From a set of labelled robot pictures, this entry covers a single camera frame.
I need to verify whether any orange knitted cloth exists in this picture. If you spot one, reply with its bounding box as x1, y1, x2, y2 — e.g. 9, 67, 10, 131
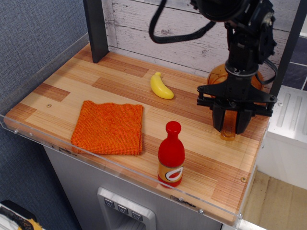
71, 101, 143, 155

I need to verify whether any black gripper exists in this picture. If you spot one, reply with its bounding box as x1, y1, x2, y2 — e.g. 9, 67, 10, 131
197, 62, 277, 134

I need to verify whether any yellow toy banana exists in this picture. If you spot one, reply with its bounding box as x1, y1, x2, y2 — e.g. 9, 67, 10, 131
150, 72, 174, 100

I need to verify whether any black braided cable bottom left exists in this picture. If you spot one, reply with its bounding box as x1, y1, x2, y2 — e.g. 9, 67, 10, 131
0, 207, 33, 230

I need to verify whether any grey toy fridge cabinet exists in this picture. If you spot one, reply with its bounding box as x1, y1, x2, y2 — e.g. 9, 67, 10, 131
45, 147, 222, 230

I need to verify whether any yellow object bottom left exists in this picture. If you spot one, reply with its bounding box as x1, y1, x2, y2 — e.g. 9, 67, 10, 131
27, 219, 44, 230

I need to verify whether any silver dispenser panel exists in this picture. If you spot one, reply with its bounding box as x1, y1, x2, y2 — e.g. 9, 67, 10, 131
97, 187, 156, 230

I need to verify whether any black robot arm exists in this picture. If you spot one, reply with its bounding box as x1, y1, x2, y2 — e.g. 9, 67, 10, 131
191, 0, 277, 134

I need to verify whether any red sauce bottle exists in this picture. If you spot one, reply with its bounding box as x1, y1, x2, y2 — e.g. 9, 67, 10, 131
157, 121, 185, 187

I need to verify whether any orange transparent pan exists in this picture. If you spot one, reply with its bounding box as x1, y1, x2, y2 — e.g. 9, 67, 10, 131
207, 64, 264, 141

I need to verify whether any right dark post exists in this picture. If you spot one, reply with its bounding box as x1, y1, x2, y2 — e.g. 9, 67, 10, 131
265, 0, 307, 97

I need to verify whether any white ribbed appliance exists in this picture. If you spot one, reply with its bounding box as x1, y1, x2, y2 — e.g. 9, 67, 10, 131
256, 86, 307, 189

